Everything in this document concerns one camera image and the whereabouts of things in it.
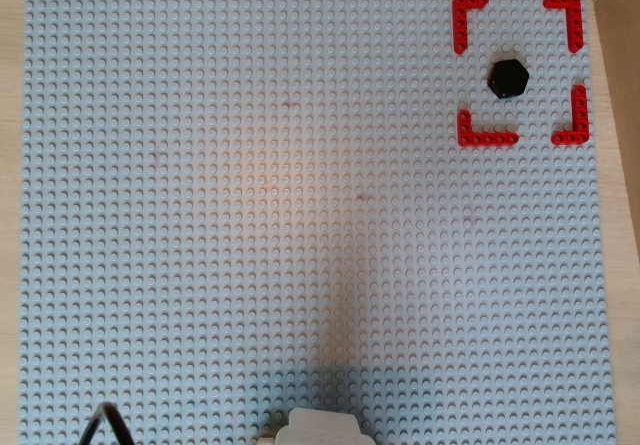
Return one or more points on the brown cardboard box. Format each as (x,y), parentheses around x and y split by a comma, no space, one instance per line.
(622,90)

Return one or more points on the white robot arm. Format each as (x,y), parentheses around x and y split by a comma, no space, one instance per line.
(320,427)

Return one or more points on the grey Lego baseplate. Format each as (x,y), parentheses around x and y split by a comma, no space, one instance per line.
(200,215)

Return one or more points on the black hexagonal Lego piece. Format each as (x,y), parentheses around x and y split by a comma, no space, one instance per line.
(509,77)

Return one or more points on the red L-shaped Lego beam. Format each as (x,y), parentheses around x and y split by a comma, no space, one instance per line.
(480,138)
(460,15)
(580,120)
(575,15)

